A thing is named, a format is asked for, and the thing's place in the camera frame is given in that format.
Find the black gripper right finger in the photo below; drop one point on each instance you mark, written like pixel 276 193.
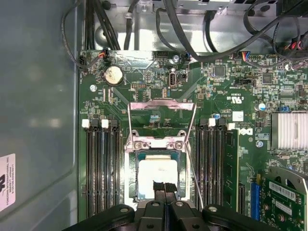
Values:
pixel 183 216

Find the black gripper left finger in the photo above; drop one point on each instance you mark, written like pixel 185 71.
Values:
pixel 149 216

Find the CPU with silver top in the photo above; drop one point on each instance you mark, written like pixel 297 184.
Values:
pixel 156 170

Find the metal socket cover frame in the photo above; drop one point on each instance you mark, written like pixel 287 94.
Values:
pixel 158 105

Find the CPU socket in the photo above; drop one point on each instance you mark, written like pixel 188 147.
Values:
pixel 130 173

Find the thin metal locking lever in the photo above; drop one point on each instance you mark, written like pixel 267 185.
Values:
pixel 195 178

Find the RAM slot with black clips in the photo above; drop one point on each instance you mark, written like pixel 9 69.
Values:
pixel 116 168
pixel 98 168
pixel 219 168
pixel 201 168

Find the green RAM stick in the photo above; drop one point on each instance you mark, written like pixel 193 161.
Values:
pixel 231 168

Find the blue expansion slot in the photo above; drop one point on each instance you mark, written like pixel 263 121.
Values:
pixel 255 199

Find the graphics card with fan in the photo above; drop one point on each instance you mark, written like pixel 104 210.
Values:
pixel 284 192

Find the silver motherboard screw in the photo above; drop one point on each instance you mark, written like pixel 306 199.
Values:
pixel 93 87
pixel 287 67
pixel 259 144
pixel 176 57

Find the white square board sticker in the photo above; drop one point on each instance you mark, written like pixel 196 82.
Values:
pixel 237 116

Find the green motherboard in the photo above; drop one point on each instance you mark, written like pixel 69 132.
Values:
pixel 216 96

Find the small silver capacitor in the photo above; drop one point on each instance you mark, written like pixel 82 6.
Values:
pixel 261 107

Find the silver finned heat sink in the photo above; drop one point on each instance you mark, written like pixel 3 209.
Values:
pixel 288 131

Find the internal USB port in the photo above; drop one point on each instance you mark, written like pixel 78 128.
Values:
pixel 172 79

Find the printed label sticker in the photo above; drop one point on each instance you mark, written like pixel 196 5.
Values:
pixel 8 183

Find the round coin battery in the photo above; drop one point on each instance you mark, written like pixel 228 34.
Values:
pixel 113 75

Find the grey open PC case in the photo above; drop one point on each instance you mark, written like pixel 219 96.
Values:
pixel 36 96

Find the silver metal drive cage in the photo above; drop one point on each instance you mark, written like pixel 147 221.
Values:
pixel 190 3

